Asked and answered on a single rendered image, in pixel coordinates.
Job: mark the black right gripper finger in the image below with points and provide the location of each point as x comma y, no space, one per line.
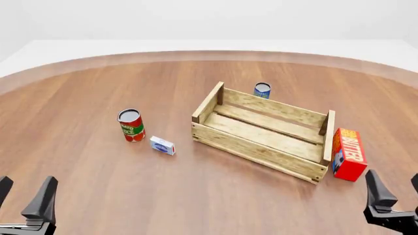
379,192
415,182

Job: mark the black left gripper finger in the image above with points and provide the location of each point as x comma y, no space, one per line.
4,187
40,204

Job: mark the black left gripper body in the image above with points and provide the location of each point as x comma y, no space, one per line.
26,228

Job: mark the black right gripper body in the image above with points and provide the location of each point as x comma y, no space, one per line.
392,220

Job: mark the red butter box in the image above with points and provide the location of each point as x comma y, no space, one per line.
349,156

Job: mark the wooden slat tray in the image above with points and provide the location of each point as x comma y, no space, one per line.
261,137

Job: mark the red tomato sauce tin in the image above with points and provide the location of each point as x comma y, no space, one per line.
132,127

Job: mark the small white and blue box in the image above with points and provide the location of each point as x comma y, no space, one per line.
162,146

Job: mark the blue tin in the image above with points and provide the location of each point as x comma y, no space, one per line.
262,91

